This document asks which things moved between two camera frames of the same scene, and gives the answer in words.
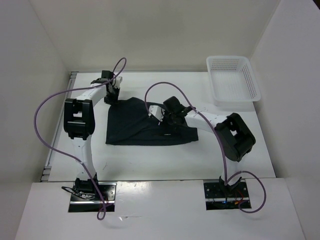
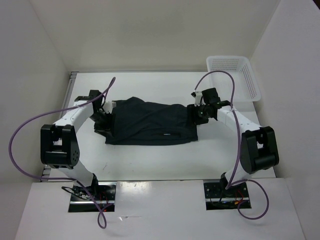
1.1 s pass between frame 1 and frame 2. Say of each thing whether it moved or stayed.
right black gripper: moved
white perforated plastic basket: stayed
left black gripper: moved
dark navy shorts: stayed
